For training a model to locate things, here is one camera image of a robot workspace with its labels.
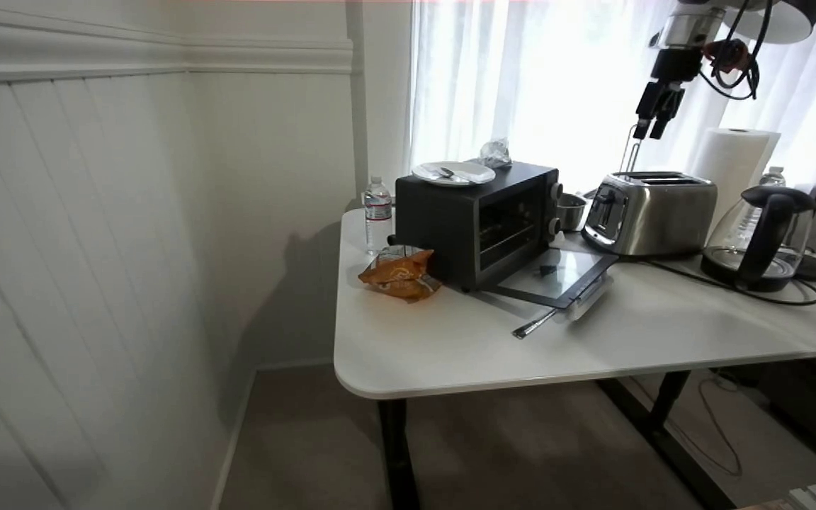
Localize black toaster oven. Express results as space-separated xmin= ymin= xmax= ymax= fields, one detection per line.
xmin=395 ymin=159 xmax=620 ymax=313

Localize black table frame legs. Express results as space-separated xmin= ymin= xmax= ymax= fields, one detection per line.
xmin=374 ymin=364 xmax=742 ymax=510

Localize white paper towel roll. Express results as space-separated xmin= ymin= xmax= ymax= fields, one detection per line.
xmin=688 ymin=125 xmax=786 ymax=251

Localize white plate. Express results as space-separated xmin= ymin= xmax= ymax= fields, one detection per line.
xmin=410 ymin=159 xmax=498 ymax=190

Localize black desk lamp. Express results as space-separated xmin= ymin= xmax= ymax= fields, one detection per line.
xmin=718 ymin=0 xmax=816 ymax=207

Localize thin cable on floor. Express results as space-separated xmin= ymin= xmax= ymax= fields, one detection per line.
xmin=688 ymin=370 xmax=749 ymax=480

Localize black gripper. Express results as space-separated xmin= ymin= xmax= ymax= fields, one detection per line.
xmin=630 ymin=41 xmax=705 ymax=145

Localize crumpled clear plastic wrap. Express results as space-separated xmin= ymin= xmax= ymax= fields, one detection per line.
xmin=480 ymin=136 xmax=517 ymax=173

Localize silver two-slot toaster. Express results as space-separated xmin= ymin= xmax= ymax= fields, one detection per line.
xmin=578 ymin=166 xmax=721 ymax=259

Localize white sheer curtain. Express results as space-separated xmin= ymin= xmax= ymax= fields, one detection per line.
xmin=406 ymin=0 xmax=816 ymax=207

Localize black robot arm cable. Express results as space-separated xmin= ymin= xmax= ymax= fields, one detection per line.
xmin=698 ymin=0 xmax=782 ymax=101

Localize glass kettle with black handle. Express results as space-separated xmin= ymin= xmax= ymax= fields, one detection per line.
xmin=699 ymin=183 xmax=816 ymax=295

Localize orange snack bag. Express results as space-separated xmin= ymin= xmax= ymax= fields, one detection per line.
xmin=358 ymin=242 xmax=443 ymax=306

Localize metal wire towel holder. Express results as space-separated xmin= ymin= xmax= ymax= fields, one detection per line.
xmin=617 ymin=118 xmax=650 ymax=176

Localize black kettle power cord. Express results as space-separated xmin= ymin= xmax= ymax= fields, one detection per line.
xmin=633 ymin=251 xmax=816 ymax=309

